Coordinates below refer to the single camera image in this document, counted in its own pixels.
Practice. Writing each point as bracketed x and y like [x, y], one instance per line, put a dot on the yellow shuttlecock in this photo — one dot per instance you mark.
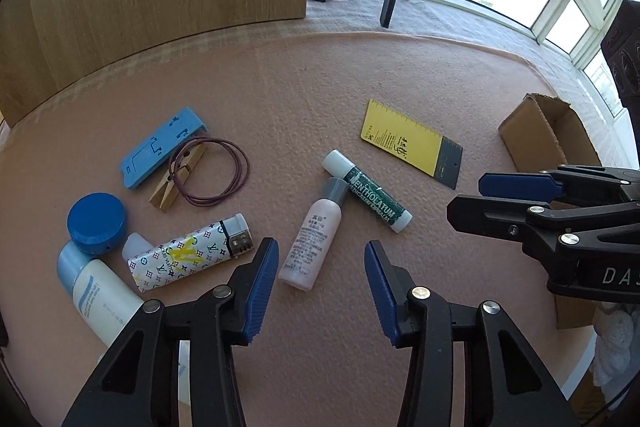
[135, 249]

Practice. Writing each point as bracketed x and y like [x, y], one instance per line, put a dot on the wooden clothespin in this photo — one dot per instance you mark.
[170, 189]

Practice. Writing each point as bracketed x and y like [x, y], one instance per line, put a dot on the brown elastic band loops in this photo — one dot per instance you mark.
[246, 167]

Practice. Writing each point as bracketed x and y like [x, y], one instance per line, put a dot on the yellow and grey packet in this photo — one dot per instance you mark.
[400, 137]

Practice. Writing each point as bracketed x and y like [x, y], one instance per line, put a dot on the patterned white lighter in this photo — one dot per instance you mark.
[200, 252]

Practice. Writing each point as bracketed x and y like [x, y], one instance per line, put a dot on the pink bottle with grey cap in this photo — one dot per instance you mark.
[312, 242]

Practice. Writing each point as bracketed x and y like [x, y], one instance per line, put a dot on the blue plastic holder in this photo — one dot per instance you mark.
[155, 147]

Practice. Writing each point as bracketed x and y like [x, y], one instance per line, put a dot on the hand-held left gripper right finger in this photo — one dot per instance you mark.
[382, 292]

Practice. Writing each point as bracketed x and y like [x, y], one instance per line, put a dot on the green lip balm tube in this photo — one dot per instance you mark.
[375, 192]

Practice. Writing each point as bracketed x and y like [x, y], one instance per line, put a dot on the white cloth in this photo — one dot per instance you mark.
[615, 347]

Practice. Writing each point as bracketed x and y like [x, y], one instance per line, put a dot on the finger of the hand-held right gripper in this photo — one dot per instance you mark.
[490, 217]
[515, 185]

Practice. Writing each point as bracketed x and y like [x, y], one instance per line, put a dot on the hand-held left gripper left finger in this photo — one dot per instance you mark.
[260, 292]

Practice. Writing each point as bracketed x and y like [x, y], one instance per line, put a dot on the cardboard box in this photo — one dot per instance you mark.
[540, 127]

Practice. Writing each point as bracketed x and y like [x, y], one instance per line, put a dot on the white bottle with blue cap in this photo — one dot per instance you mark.
[100, 292]

